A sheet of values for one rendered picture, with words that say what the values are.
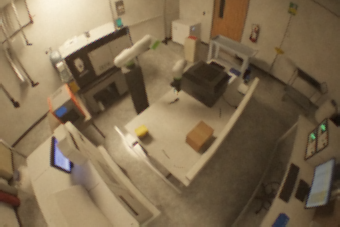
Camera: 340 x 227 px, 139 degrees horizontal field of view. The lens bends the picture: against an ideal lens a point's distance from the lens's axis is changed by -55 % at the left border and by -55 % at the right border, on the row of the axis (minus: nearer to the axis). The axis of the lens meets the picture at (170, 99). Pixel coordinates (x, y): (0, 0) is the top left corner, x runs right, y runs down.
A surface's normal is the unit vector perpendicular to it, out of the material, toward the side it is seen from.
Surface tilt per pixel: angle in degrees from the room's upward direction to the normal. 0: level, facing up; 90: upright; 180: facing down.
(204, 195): 0
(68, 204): 41
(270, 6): 90
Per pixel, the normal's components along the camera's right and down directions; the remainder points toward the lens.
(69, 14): 0.73, 0.51
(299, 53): -0.69, 0.56
